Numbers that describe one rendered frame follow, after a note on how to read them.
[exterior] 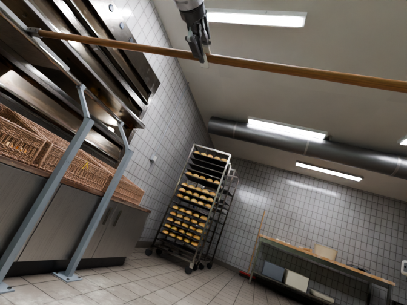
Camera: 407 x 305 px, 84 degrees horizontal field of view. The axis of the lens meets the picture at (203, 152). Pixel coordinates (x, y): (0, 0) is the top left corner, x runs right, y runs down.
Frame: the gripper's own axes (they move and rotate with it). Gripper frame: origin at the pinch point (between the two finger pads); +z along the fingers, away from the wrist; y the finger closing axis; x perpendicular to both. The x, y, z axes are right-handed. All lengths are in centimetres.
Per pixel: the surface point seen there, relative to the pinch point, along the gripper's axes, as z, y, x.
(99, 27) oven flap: 51, -65, -136
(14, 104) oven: 33, 27, -134
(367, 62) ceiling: 137, -145, 86
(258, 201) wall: 499, -49, 7
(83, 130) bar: 37, 30, -74
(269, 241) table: 418, 31, 51
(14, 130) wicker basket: 12, 46, -84
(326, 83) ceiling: 174, -145, 58
